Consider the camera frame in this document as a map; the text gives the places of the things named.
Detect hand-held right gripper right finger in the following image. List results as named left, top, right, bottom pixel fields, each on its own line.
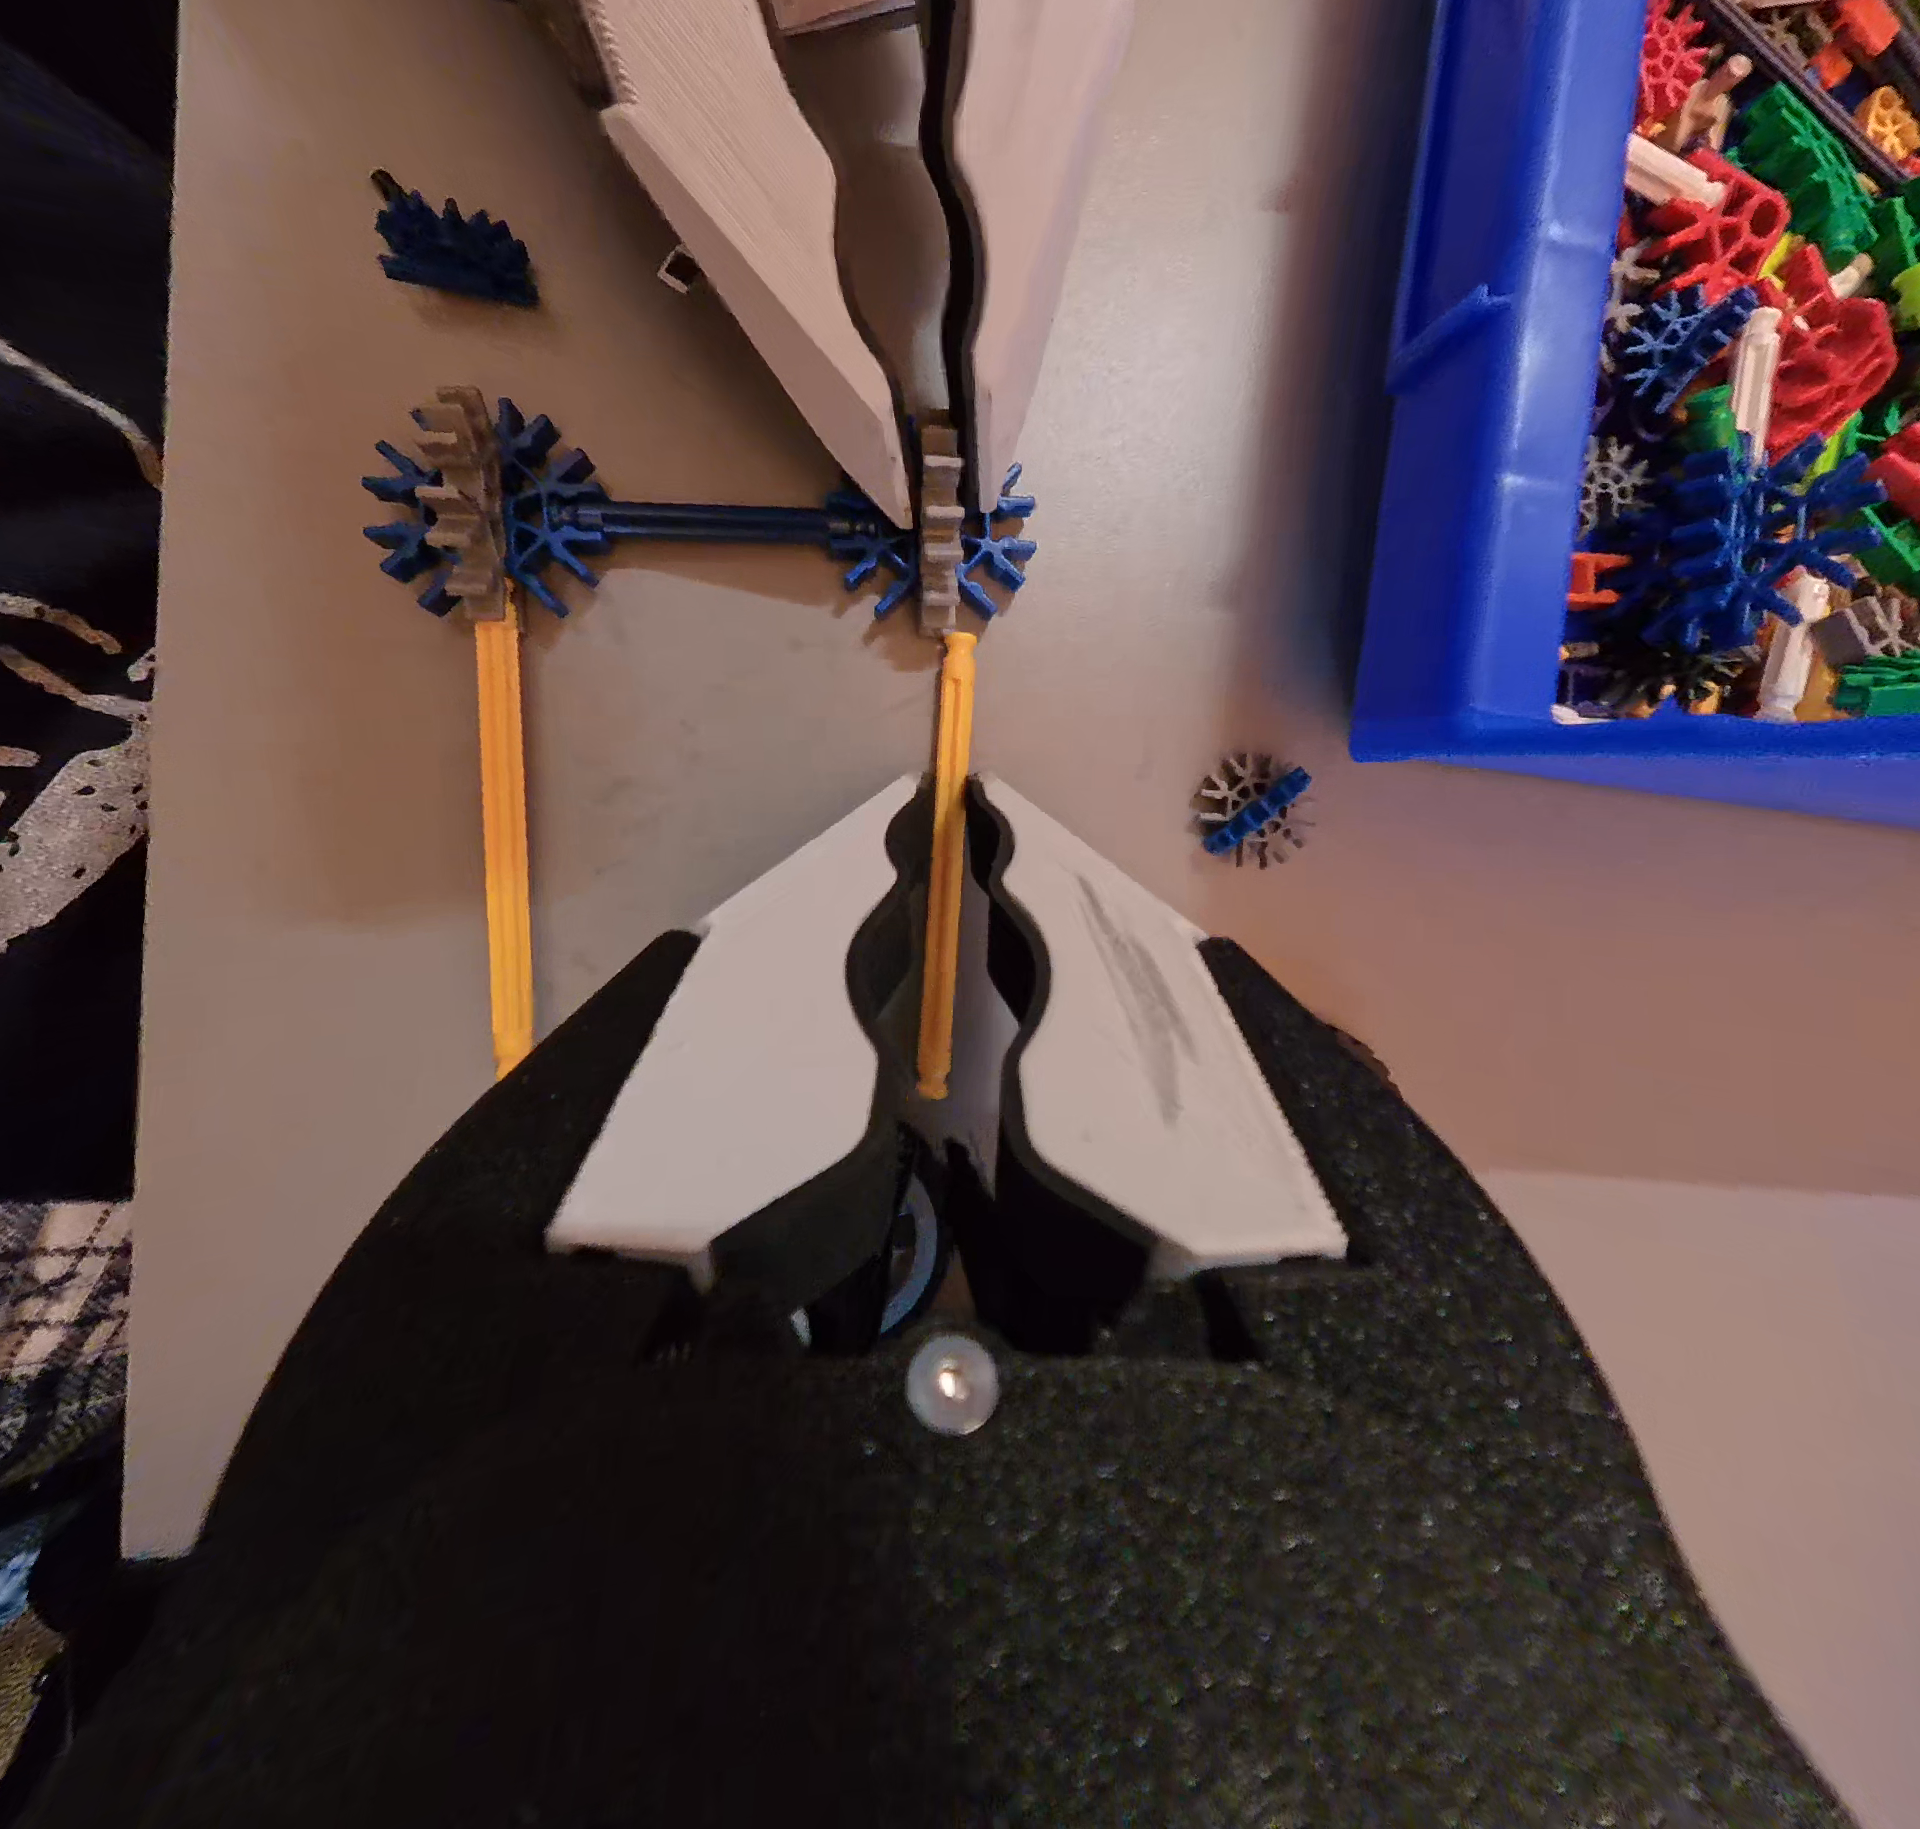
left=966, top=772, right=1351, bottom=1333

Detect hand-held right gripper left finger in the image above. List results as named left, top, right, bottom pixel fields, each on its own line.
left=542, top=772, right=939, bottom=1315

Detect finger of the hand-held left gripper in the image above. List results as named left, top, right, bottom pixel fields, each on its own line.
left=916, top=0, right=1140, bottom=478
left=542, top=0, right=920, bottom=530

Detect yellow toy rod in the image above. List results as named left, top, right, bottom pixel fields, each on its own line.
left=474, top=611, right=537, bottom=1084
left=916, top=630, right=980, bottom=1104

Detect blue toy rod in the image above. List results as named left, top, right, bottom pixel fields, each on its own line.
left=597, top=500, right=844, bottom=545

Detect blue and grey connector hub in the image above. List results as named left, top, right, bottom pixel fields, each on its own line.
left=825, top=411, right=1039, bottom=639
left=360, top=386, right=609, bottom=623

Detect blue connector with black rod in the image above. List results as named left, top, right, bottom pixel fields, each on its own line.
left=371, top=171, right=542, bottom=311

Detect small blue grey connector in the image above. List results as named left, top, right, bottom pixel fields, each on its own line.
left=1192, top=751, right=1319, bottom=871

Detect blue plastic bin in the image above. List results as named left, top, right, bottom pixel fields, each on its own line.
left=1351, top=0, right=1920, bottom=830

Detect dark printed cloth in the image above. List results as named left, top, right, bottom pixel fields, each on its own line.
left=0, top=0, right=182, bottom=1202

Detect plaid cloth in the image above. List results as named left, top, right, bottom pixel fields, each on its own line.
left=0, top=1196, right=137, bottom=1501

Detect pile of colourful toy pieces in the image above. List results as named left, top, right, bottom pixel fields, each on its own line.
left=1551, top=0, right=1920, bottom=728

